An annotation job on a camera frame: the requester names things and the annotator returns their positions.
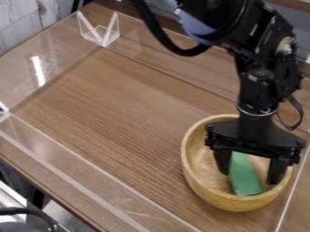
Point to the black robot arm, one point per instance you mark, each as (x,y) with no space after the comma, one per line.
(259,39)

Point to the green rectangular block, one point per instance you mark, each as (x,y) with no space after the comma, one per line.
(243,179)

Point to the clear acrylic corner bracket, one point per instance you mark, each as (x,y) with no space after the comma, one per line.
(101,35)

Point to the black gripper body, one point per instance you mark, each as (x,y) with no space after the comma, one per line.
(252,134)

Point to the clear acrylic tray wall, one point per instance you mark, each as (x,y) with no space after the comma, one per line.
(108,205)

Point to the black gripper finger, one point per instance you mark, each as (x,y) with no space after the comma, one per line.
(221,155)
(276,170)

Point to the brown wooden bowl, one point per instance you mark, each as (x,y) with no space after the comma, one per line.
(208,183)

